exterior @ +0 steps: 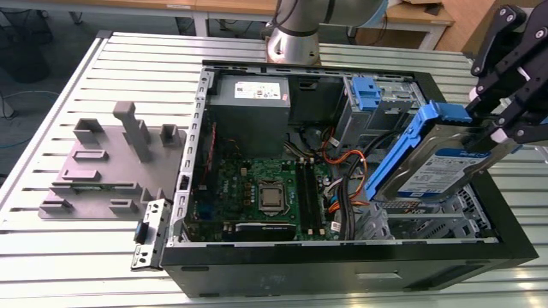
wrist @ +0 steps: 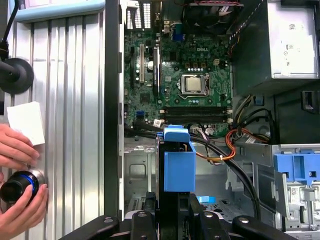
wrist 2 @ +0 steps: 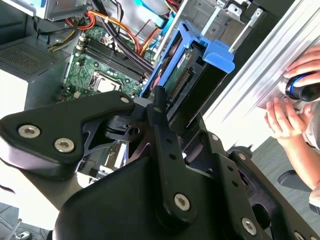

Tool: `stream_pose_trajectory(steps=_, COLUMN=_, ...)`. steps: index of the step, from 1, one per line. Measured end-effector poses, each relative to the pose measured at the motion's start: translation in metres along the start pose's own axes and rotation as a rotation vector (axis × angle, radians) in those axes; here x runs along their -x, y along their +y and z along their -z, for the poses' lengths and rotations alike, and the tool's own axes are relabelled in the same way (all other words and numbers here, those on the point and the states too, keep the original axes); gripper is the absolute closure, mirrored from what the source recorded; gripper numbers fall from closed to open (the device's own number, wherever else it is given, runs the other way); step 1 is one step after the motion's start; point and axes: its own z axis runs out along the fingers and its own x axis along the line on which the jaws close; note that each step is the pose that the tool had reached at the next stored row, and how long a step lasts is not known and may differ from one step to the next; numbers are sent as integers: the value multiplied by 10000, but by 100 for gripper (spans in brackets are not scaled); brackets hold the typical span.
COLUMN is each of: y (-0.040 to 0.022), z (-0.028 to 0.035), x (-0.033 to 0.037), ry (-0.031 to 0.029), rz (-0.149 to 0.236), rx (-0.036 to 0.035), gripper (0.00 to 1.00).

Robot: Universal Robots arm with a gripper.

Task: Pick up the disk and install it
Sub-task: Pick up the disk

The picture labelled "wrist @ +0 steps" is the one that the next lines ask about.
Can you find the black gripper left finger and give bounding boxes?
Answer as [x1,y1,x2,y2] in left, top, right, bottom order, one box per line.
[58,191,161,240]

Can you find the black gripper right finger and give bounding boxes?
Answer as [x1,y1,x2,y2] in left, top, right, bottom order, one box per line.
[188,192,300,240]

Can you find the blue data wire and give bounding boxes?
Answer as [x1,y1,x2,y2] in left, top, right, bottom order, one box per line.
[196,196,216,204]

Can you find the hard disk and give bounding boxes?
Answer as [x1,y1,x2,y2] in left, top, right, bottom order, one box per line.
[154,125,197,240]

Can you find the round black tool blue ring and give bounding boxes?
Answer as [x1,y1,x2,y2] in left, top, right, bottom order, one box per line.
[0,169,48,208]

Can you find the metal disk bay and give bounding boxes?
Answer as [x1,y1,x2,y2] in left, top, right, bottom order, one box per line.
[123,144,253,221]

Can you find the person's right hand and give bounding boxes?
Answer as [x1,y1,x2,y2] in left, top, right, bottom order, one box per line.
[0,184,50,240]

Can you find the person's left hand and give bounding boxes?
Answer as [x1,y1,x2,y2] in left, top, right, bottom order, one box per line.
[0,123,41,171]

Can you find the silver drive cage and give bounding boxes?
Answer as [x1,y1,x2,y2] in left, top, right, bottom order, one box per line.
[252,143,320,232]

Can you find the blue drive latch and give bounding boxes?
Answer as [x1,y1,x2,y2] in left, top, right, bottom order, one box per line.
[273,152,320,185]

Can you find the black RAM slot bank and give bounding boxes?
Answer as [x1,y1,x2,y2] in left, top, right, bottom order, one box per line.
[161,106,233,124]

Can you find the black PC case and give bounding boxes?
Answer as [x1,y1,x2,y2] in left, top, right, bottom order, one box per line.
[103,0,320,240]

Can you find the CPU socket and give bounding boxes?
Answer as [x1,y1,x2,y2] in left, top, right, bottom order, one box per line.
[178,72,211,101]

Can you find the silver CPU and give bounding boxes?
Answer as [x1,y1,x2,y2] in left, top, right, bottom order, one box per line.
[184,74,206,94]

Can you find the green motherboard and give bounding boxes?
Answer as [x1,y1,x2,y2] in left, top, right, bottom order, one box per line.
[123,19,234,138]

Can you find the white paper note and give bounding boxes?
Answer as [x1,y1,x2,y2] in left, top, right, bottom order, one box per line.
[6,101,46,147]

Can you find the black graphics card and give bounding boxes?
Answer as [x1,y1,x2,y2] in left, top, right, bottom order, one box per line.
[151,12,161,97]

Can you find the grey expansion slot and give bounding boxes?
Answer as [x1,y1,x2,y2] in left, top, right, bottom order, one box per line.
[139,42,146,84]

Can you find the grey power supply unit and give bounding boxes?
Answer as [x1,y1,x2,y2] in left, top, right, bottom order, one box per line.
[231,0,320,95]

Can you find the black round stand base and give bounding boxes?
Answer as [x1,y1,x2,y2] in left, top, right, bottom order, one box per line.
[0,57,35,95]

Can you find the black case fan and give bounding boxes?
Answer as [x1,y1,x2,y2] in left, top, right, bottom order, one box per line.
[181,0,245,35]

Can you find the thick black cables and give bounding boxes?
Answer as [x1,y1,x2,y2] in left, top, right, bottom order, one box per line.
[124,107,277,218]

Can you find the orange yellow power wires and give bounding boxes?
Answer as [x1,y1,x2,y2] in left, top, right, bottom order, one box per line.
[194,94,272,166]

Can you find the thin multicolour fan wire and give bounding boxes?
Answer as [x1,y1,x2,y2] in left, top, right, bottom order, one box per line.
[228,24,241,52]

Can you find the red black twisted wire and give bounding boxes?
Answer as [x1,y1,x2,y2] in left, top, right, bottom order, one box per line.
[193,0,245,6]

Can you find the thin black cable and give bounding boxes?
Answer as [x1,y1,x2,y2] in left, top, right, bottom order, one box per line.
[0,0,20,60]

